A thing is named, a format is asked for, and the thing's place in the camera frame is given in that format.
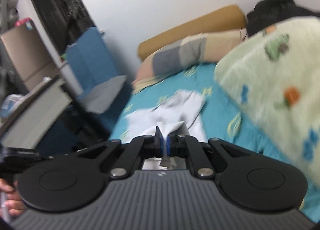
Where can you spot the pink lidded box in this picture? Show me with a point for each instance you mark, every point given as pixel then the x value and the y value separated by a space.
pixel 23 22

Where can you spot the grey seat cushion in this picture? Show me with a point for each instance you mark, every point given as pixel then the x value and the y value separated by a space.
pixel 105 95

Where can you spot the gold refrigerator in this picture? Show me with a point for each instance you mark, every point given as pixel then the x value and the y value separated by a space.
pixel 27 52

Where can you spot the white desk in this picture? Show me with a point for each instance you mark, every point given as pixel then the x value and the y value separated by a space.
pixel 32 117

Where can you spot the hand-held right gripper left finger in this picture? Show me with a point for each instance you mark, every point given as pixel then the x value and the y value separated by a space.
pixel 160 145

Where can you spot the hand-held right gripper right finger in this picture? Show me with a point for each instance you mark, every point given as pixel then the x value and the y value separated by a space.
pixel 169 147

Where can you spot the black clothing pile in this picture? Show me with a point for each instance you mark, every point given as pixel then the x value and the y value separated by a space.
pixel 270 14

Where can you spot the white printed t-shirt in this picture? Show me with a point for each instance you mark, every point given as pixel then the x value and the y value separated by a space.
pixel 175 110

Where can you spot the green fleece printed blanket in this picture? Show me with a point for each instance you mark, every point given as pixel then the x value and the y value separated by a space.
pixel 270 82

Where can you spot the tan padded headboard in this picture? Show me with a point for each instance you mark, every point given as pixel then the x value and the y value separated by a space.
pixel 200 26

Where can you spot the person's left hand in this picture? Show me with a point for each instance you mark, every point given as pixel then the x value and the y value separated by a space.
pixel 12 203

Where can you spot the checked pastel pillow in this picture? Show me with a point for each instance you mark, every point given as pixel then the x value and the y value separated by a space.
pixel 175 54

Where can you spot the blue covered chair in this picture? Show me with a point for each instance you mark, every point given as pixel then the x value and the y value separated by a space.
pixel 90 54

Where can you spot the dark barred window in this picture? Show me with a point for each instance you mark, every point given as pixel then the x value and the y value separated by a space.
pixel 57 7

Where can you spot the bed with teal sheet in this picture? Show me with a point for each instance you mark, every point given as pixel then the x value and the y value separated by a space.
pixel 220 125

